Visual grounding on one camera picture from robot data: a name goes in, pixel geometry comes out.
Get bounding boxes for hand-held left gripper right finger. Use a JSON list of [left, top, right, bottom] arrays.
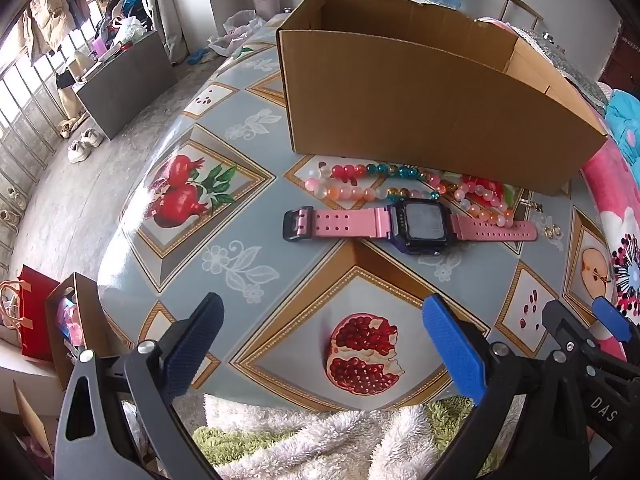
[[421, 293, 591, 480]]

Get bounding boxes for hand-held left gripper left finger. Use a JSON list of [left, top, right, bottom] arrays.
[[54, 291, 226, 480]]

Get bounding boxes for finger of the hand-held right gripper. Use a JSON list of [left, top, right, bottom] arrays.
[[593, 296, 640, 361], [542, 299, 588, 391]]

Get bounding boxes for pink strap digital watch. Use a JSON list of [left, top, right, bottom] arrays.
[[282, 199, 538, 256]]

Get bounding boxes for pink bead bracelet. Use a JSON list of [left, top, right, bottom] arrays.
[[452, 177, 516, 228]]

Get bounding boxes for colourful bead bracelet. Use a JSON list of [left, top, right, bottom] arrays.
[[304, 160, 458, 209]]

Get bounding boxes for brown cardboard box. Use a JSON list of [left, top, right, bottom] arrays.
[[276, 0, 610, 197]]

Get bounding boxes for green fluffy blanket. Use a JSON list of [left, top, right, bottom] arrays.
[[192, 395, 501, 480]]

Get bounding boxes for open cardboard box with clutter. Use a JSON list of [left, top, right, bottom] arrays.
[[45, 272, 116, 391]]

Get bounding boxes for pink floral blanket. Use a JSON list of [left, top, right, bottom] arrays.
[[580, 135, 640, 361]]

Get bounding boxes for white fluffy blanket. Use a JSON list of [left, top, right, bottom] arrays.
[[205, 395, 481, 480]]

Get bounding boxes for red gift bag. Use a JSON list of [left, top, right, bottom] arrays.
[[17, 265, 61, 361]]

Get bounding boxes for dark wooden cabinet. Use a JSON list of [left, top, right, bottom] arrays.
[[600, 20, 640, 96]]

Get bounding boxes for silver patterned cover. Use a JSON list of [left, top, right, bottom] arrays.
[[515, 25, 608, 106]]

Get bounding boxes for grey cabinet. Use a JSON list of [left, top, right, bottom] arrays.
[[72, 30, 178, 141]]

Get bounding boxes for white plastic bag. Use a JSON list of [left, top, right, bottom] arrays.
[[207, 10, 266, 56]]

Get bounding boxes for grey curtain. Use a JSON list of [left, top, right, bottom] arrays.
[[145, 0, 188, 63]]

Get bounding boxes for pile of clothes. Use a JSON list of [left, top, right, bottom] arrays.
[[75, 0, 151, 78]]

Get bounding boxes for hanging clothes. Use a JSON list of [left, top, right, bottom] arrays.
[[20, 0, 108, 66]]

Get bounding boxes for gold metal frame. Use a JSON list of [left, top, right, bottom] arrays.
[[500, 0, 543, 31]]

